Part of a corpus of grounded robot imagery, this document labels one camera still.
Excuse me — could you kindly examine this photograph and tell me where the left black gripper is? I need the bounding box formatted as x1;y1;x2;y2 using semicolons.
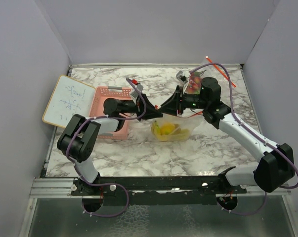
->
120;92;163;121

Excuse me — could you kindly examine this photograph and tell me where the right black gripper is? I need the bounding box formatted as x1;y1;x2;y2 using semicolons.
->
158;86;208;116

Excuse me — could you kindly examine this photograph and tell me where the zip bag with yellow fruit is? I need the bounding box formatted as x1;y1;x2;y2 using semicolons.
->
151;115;201;142

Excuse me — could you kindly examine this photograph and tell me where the pink plastic basket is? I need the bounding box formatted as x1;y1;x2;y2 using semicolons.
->
89;86;131;140

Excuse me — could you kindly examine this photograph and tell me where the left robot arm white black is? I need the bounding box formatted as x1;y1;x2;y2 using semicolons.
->
57;94;163;195

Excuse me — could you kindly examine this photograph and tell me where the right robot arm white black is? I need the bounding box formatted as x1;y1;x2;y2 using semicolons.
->
158;77;295;193

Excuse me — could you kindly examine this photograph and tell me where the zip bag with berries grapes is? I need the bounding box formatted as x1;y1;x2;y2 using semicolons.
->
184;65;229;95

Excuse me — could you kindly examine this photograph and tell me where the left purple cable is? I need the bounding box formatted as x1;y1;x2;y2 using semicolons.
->
66;78;147;218

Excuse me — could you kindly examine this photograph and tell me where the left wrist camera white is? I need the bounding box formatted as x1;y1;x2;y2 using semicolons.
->
130;79;143;98

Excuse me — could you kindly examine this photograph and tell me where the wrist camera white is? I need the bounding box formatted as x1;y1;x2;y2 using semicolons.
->
175;71;191;92
130;79;143;98

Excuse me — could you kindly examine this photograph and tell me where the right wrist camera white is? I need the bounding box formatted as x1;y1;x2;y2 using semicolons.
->
175;71;191;92

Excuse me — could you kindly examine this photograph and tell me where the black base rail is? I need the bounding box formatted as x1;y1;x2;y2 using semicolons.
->
71;176;246;206

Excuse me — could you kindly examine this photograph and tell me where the small whiteboard wooden frame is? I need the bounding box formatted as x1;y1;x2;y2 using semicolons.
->
42;75;96;128

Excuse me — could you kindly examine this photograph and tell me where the aluminium frame rail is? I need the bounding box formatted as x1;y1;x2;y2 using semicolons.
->
29;176;77;198

